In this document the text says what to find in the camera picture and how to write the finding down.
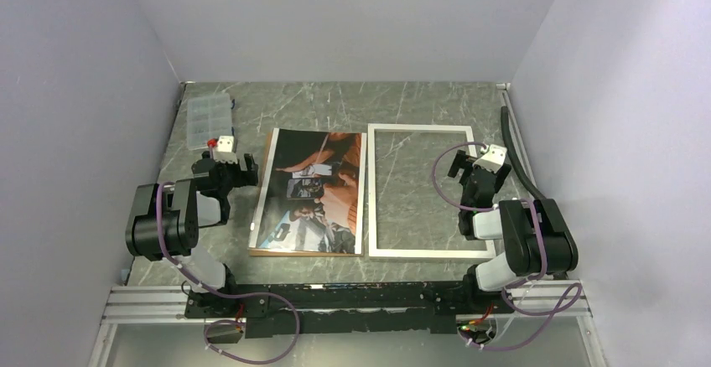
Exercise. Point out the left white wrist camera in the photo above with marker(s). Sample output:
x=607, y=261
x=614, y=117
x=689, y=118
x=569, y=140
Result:
x=223, y=149

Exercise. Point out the white wooden picture frame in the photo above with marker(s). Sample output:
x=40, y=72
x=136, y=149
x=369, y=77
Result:
x=373, y=250

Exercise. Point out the clear plastic compartment box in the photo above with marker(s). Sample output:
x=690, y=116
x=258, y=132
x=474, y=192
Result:
x=208, y=117

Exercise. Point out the brown backing board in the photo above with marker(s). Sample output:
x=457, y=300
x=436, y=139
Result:
x=266, y=187

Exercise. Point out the glossy photo print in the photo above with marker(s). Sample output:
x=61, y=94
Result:
x=311, y=192

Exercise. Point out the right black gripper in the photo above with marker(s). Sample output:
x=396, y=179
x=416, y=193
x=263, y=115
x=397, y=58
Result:
x=461, y=161

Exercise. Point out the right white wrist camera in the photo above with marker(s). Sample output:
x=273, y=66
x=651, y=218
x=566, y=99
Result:
x=492, y=158

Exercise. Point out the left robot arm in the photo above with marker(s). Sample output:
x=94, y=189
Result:
x=166, y=218

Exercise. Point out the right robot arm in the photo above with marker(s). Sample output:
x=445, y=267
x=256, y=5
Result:
x=535, y=237

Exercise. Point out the aluminium extrusion rail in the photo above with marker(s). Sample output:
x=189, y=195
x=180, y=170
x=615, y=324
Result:
x=166, y=304

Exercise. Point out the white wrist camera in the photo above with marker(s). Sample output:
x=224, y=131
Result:
x=223, y=149
x=492, y=158

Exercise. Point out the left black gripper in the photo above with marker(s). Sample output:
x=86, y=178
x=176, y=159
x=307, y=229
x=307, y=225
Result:
x=249, y=177

